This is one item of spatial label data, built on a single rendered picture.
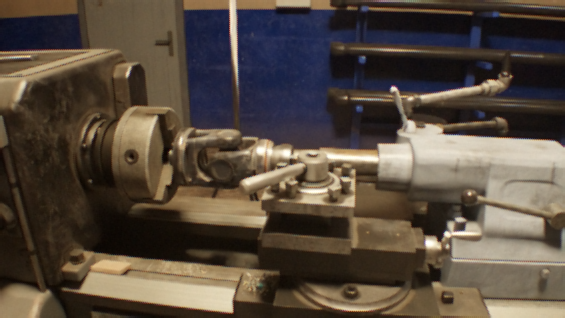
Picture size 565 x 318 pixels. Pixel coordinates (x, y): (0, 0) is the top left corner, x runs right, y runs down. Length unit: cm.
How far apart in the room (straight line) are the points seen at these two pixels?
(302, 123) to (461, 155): 325
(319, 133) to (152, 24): 193
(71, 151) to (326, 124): 327
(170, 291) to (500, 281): 76
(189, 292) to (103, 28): 377
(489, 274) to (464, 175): 23
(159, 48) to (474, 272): 373
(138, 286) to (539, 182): 95
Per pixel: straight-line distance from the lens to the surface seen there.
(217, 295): 100
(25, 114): 97
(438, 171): 97
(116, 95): 126
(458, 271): 103
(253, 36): 405
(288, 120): 415
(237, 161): 99
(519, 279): 109
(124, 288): 108
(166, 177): 107
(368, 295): 84
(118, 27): 447
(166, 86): 434
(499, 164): 101
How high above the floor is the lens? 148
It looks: 22 degrees down
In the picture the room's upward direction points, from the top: straight up
